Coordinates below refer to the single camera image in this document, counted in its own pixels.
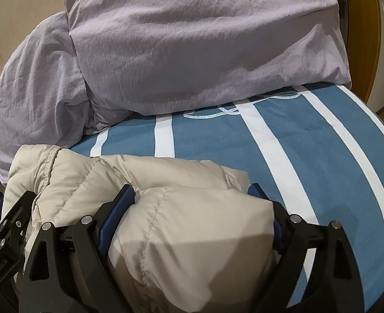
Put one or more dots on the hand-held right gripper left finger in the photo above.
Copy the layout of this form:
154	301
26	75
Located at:
113	216

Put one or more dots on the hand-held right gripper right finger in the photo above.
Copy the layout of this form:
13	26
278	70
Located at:
278	234

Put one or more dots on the beige down jacket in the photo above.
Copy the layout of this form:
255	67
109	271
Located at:
185	234

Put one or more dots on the blue white striped bed sheet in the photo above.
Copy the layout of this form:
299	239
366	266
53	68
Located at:
302	156

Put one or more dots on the lavender pillow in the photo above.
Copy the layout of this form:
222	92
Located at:
32	97
205	39

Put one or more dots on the wooden door frame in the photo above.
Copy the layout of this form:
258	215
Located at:
376	39

